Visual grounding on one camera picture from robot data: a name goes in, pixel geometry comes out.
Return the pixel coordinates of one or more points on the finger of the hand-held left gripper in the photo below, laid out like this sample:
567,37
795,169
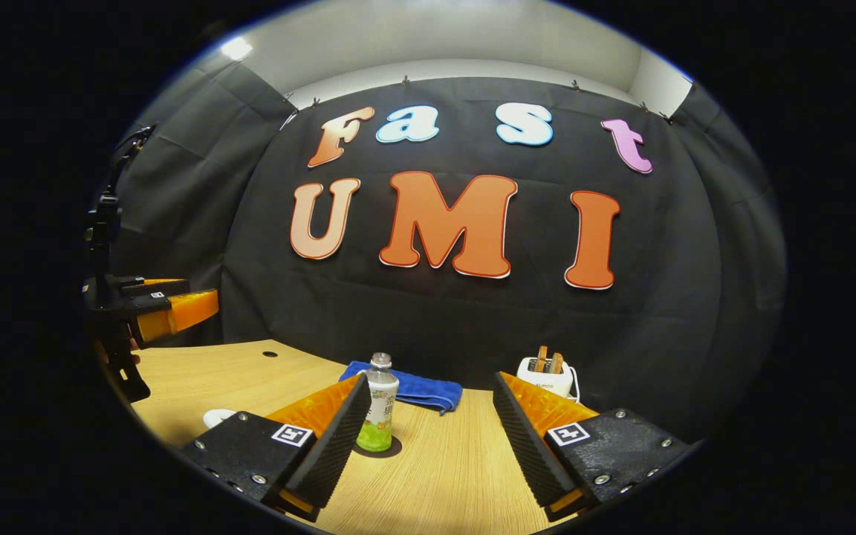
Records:
153,285
183,310

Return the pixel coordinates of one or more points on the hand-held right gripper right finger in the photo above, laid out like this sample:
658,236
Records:
528,446

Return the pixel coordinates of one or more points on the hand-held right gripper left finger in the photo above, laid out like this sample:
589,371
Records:
335,453

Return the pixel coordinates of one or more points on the dark brown round coaster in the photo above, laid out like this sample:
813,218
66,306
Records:
394,449

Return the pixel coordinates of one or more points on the clear water bottle green base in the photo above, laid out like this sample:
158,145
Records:
382,405

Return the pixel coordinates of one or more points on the white teacup lid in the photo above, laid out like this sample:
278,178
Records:
218,417

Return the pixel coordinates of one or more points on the white toaster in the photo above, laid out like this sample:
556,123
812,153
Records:
547,383

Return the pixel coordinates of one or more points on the brown toast slice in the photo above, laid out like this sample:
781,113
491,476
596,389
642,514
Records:
557,363
542,360

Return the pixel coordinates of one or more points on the blue folded towel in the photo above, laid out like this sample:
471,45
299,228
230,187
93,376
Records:
428,390

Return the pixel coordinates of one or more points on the black backdrop cloth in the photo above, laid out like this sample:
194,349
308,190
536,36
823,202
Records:
435,319

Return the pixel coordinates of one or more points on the ceiling light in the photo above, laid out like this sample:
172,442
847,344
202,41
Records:
237,49

